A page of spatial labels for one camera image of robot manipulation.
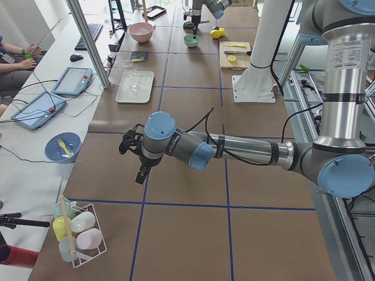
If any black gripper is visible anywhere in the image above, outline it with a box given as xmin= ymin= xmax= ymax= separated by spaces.
xmin=183 ymin=9 xmax=202 ymax=40
xmin=118 ymin=124 xmax=150 ymax=184

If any green bowl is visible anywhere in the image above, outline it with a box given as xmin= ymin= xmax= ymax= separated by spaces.
xmin=183 ymin=33 xmax=200 ymax=47

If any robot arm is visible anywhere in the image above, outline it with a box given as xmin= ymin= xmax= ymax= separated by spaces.
xmin=184 ymin=0 xmax=233 ymax=39
xmin=119 ymin=1 xmax=374 ymax=198

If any pink bowl with ice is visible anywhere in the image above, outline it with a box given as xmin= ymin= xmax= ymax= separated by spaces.
xmin=128 ymin=22 xmax=154 ymax=43

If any blue bowl with fork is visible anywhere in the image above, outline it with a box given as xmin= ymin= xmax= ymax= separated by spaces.
xmin=45 ymin=132 xmax=81 ymax=164

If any yellow lemon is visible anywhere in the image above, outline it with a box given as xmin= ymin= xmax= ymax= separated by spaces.
xmin=219 ymin=28 xmax=226 ymax=37
xmin=210 ymin=29 xmax=222 ymax=39

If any lemon half slice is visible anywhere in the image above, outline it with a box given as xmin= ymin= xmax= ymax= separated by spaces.
xmin=227 ymin=55 xmax=237 ymax=63

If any yellow plastic knife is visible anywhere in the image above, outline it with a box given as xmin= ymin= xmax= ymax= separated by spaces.
xmin=224 ymin=43 xmax=247 ymax=48

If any wooden cutting board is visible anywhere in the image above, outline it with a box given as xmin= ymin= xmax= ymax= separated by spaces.
xmin=219 ymin=42 xmax=251 ymax=70

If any grey folded cloth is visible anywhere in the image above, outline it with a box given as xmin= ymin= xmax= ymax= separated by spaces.
xmin=130 ymin=51 xmax=148 ymax=62

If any white cup in rack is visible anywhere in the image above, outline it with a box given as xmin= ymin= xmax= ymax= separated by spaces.
xmin=70 ymin=211 xmax=96 ymax=233

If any wine glass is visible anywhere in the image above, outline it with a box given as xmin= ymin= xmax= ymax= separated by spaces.
xmin=122 ymin=59 xmax=139 ymax=92

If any pink cup in rack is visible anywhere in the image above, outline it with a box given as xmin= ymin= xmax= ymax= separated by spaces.
xmin=76 ymin=228 xmax=103 ymax=250

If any cream bear tray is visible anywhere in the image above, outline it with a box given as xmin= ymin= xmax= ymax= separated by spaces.
xmin=115 ymin=71 xmax=154 ymax=104

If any yellow cup in rack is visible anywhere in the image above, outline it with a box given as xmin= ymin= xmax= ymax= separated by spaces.
xmin=52 ymin=216 xmax=67 ymax=242

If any black keyboard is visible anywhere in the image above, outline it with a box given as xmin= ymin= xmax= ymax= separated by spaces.
xmin=74 ymin=23 xmax=104 ymax=52

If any far blue teach pendant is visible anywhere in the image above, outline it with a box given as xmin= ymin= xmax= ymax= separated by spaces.
xmin=52 ymin=67 xmax=93 ymax=97

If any blue teach pendant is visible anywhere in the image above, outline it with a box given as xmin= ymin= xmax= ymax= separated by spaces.
xmin=52 ymin=67 xmax=93 ymax=97
xmin=11 ymin=91 xmax=66 ymax=131

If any near blue teach pendant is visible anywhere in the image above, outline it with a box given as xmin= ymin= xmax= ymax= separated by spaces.
xmin=11 ymin=91 xmax=66 ymax=131

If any black computer mouse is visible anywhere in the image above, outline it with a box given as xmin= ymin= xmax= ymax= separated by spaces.
xmin=70 ymin=54 xmax=83 ymax=62

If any seated person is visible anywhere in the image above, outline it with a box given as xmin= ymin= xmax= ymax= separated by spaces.
xmin=1 ymin=35 xmax=43 ymax=98

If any metal handled knife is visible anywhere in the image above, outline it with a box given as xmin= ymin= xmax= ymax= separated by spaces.
xmin=224 ymin=50 xmax=251 ymax=56

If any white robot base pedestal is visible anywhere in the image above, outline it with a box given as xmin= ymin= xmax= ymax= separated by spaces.
xmin=232 ymin=0 xmax=294 ymax=103

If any white wire cup rack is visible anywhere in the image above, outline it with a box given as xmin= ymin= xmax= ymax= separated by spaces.
xmin=52 ymin=197 xmax=107 ymax=268

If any aluminium frame post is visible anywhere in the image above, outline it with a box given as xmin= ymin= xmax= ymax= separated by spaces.
xmin=66 ymin=0 xmax=111 ymax=89

